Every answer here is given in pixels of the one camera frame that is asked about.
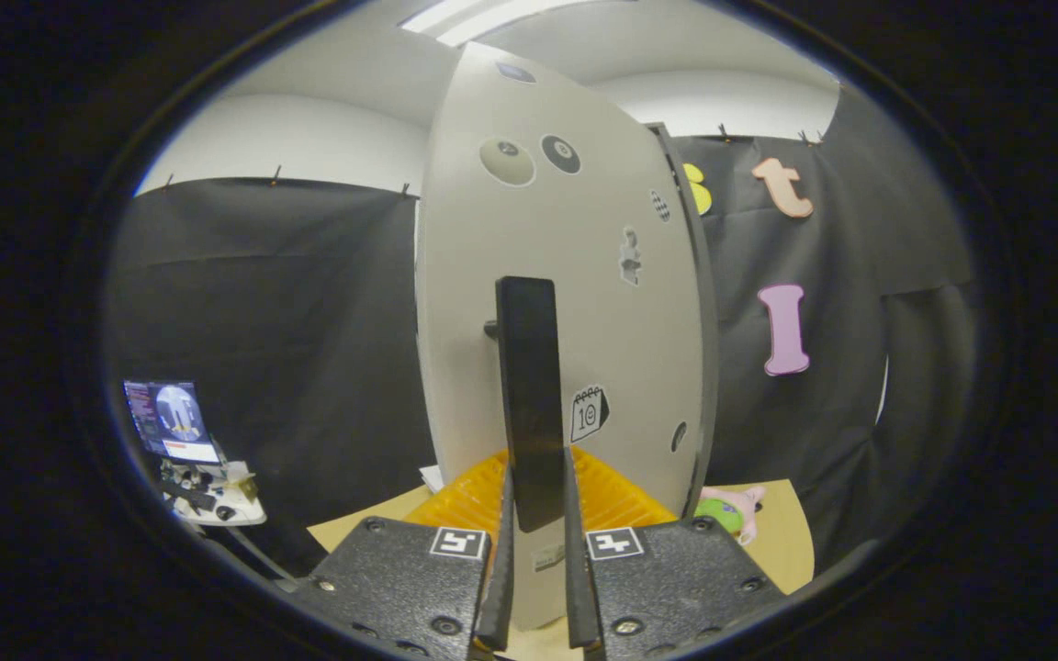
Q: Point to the grey shoe cabinet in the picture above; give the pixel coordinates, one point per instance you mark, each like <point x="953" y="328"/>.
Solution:
<point x="711" y="349"/>

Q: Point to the black backdrop cloth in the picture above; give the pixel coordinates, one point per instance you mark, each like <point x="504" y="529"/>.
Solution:
<point x="290" y="303"/>

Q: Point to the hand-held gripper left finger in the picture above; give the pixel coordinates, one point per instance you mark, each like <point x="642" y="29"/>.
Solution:
<point x="497" y="588"/>

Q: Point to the cluttered white stand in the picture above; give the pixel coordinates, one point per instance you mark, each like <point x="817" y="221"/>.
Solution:
<point x="217" y="500"/>

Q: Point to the green and pink plush toy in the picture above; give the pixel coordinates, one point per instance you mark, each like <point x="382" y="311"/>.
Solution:
<point x="722" y="512"/>

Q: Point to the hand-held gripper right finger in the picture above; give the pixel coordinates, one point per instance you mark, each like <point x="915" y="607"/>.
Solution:
<point x="581" y="588"/>

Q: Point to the white shoe cabinet door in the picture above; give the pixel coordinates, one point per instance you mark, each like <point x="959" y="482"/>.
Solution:
<point x="584" y="275"/>

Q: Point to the computer monitor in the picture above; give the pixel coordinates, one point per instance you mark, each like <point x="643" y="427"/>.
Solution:
<point x="171" y="418"/>

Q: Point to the long ceiling light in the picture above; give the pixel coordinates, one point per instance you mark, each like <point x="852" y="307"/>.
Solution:
<point x="465" y="20"/>

